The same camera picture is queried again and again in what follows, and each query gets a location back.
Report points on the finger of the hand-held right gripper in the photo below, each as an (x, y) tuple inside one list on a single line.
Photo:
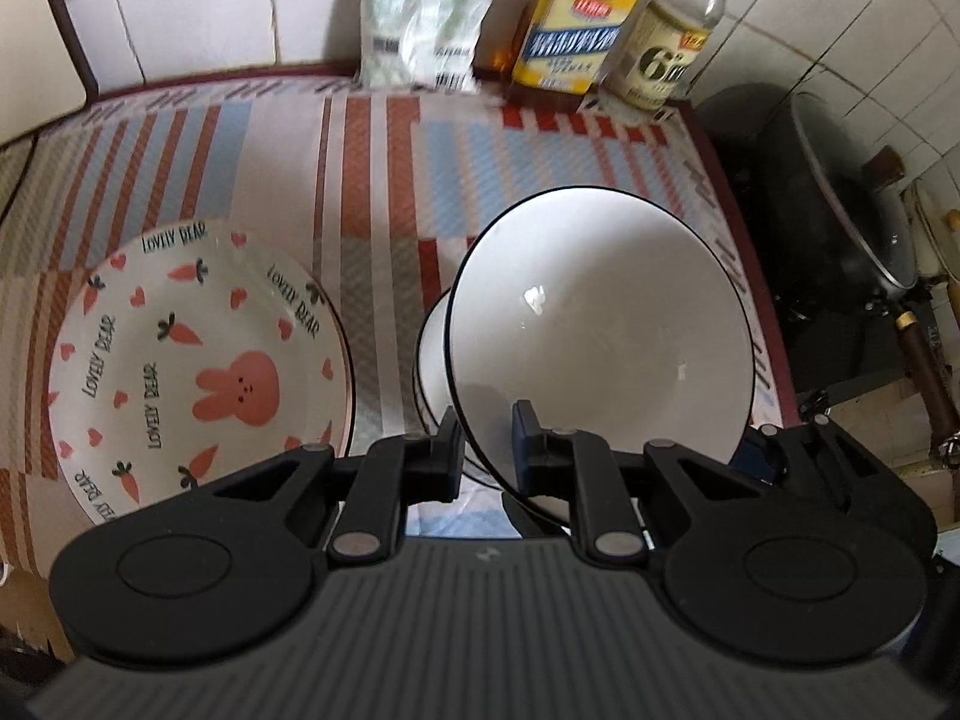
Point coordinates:
[(763, 457)]

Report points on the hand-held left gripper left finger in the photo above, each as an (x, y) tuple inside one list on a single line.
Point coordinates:
[(448, 457)]

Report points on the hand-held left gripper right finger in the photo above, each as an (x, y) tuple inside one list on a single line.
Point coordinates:
[(525, 439)]

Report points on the white ribbed bowl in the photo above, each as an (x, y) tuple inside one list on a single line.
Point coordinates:
[(469, 457), (600, 330), (431, 334)]

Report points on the white plate with black rim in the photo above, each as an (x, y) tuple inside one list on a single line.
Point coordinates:
[(352, 382)]

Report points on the white plate with pink bunny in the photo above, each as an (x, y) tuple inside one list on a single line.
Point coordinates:
[(210, 360)]

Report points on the dark wok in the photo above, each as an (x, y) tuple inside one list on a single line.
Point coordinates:
[(817, 210)]

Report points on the striped checkered table cloth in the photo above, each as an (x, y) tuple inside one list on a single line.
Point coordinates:
[(375, 187)]

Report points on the clear bottle with pale label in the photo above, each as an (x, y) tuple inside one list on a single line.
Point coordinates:
[(667, 52)]

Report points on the yellow label oil bottle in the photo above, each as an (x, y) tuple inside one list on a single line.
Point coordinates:
[(577, 22)]

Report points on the plastic bag with green print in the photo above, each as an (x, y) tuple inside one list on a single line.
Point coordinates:
[(454, 15)]

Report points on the plastic bag with red print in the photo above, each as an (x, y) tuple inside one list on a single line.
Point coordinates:
[(390, 7)]

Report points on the white board with brown rim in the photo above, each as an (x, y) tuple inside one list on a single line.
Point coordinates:
[(30, 45)]

